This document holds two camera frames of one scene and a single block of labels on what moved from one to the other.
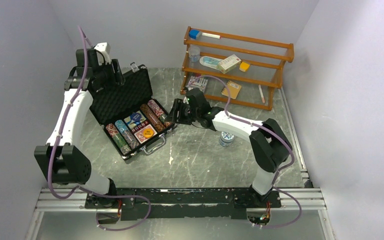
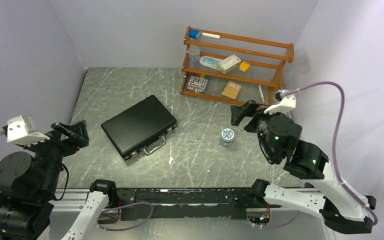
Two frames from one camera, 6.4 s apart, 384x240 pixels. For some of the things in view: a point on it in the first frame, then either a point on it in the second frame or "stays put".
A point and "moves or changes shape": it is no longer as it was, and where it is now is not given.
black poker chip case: [131, 118] moves or changes shape
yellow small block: [243, 66] stays put
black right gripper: [179, 105] → [249, 109]
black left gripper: [119, 77] → [78, 132]
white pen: [261, 94] stays put
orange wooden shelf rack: [233, 69] stays put
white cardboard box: [229, 63] stays put
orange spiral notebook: [234, 89] stays put
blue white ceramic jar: [226, 139] stays put
